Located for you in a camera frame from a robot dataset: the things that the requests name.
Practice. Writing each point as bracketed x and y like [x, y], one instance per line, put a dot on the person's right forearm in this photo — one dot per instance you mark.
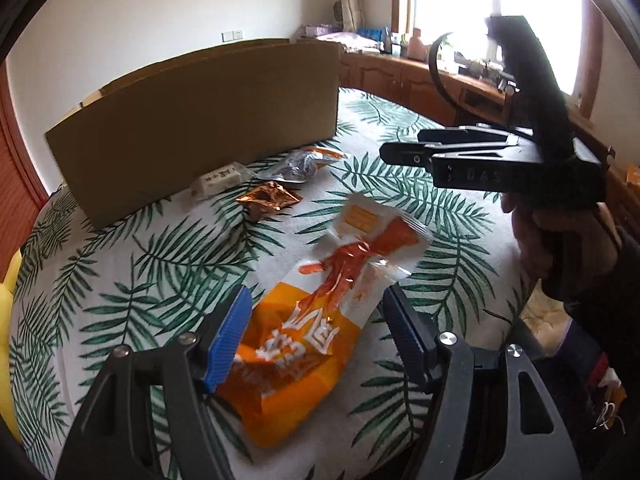
[595, 285]

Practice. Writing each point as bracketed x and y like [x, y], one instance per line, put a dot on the person's right hand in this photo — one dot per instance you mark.
[545, 245]

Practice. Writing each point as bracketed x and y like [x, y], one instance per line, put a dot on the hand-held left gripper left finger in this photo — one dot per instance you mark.
[230, 340]

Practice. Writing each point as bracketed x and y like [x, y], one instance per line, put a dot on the purple box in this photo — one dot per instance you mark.
[315, 30]

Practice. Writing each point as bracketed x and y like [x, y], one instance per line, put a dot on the dark small bottle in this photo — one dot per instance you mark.
[387, 40]

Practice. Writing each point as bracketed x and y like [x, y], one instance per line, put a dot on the long wooden cabinet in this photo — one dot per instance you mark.
[390, 80]

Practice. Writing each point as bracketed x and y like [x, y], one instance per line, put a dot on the white wall switch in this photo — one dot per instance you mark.
[232, 35]

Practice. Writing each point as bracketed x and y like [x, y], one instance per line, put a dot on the orange snack packet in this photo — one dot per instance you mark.
[320, 305]

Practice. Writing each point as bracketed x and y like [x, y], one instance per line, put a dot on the clear packet with orange print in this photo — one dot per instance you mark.
[306, 162]

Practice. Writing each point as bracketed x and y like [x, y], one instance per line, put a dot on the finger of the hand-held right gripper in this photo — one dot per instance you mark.
[405, 154]
[460, 135]

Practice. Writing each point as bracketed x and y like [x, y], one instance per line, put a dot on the white rectangular snack packet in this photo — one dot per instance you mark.
[217, 181]

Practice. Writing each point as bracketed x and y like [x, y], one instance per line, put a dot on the copper foil snack packet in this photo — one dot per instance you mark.
[270, 199]

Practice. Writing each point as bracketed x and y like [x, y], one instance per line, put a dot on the stack of papers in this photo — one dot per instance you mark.
[345, 38]

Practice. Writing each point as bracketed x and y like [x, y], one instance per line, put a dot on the person's dark clothing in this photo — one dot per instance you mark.
[580, 390]

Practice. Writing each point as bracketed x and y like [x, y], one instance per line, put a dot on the pink bottle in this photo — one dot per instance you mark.
[418, 44]

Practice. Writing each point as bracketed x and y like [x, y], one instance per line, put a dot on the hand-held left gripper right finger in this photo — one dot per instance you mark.
[406, 332]

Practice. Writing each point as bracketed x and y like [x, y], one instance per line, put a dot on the brown cardboard box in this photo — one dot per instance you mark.
[200, 125]

